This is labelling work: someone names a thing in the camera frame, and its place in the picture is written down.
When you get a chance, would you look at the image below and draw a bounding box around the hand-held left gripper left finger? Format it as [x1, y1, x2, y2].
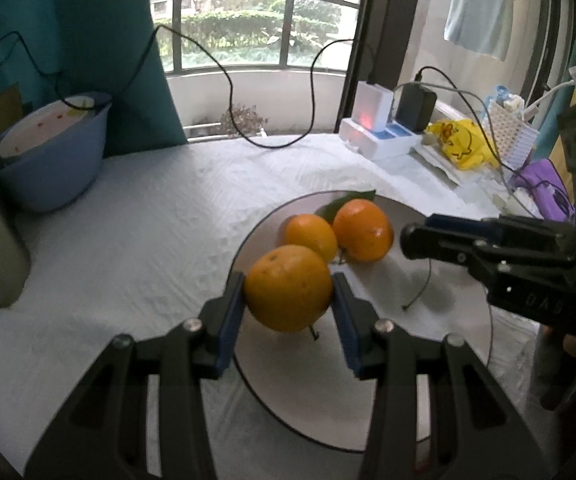
[22, 271, 249, 480]

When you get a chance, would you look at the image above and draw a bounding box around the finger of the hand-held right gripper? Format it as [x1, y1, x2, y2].
[399, 223, 576, 282]
[425, 212, 575, 244]

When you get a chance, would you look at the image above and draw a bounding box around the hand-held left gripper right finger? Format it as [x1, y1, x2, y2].
[332, 271, 554, 480]

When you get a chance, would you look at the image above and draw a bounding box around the large orange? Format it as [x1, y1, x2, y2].
[244, 245, 335, 333]

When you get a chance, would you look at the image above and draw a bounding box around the white bowl with dark rim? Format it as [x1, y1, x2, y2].
[229, 190, 494, 453]

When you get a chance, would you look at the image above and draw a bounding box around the thin dark stem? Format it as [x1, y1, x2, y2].
[401, 262, 434, 312]

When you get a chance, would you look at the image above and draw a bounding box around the orange with green leaf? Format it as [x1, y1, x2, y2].
[315, 189, 395, 263]

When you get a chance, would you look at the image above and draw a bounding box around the yellow plastic bag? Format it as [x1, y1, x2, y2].
[425, 120, 501, 171]

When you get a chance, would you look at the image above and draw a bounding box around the purple cloth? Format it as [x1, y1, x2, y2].
[513, 159, 576, 221]

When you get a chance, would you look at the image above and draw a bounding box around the small orange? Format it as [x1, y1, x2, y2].
[284, 214, 339, 263]

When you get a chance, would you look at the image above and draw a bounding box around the white perforated basket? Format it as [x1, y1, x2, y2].
[480, 95, 539, 168]

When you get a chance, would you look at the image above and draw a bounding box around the white power strip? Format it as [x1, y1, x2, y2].
[339, 117, 426, 161]

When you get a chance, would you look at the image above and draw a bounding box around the white textured tablecloth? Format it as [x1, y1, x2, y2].
[0, 132, 576, 480]

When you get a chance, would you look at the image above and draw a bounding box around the black charger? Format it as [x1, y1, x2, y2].
[395, 84, 438, 133]

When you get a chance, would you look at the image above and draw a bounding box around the white charger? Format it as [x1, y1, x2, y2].
[355, 81, 395, 133]

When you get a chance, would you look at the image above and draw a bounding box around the dry potted plant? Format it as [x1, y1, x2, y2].
[220, 105, 269, 138]

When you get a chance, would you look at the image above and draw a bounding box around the hanging light blue cloth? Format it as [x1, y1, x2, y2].
[443, 0, 515, 61]

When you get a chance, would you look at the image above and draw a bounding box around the blue plastic basin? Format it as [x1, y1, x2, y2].
[0, 91, 113, 213]

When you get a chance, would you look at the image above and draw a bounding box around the black balcony railing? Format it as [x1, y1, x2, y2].
[149, 0, 361, 73]

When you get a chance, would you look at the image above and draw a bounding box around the white bowl with red dots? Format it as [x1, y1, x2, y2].
[0, 95, 111, 161]

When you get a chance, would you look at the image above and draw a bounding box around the cardboard box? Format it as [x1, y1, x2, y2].
[0, 84, 23, 146]

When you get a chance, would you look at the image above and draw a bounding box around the teal curtain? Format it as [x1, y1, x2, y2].
[0, 0, 189, 158]

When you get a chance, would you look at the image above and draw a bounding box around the black charger cable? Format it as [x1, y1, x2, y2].
[414, 64, 569, 211]

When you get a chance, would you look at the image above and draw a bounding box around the long black cable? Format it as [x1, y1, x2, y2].
[0, 24, 376, 150]

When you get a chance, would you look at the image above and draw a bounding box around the black door frame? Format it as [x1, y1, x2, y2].
[520, 0, 576, 111]
[338, 0, 423, 133]

